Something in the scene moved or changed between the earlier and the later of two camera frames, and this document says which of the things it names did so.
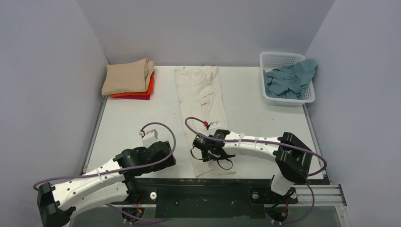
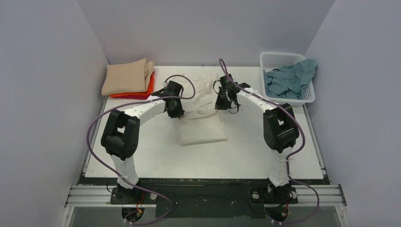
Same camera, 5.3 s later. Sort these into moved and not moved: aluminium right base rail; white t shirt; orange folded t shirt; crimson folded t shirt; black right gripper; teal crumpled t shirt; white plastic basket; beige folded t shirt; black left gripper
Moved: black right gripper; white t shirt; black left gripper
Not moved: beige folded t shirt; aluminium right base rail; orange folded t shirt; teal crumpled t shirt; white plastic basket; crimson folded t shirt
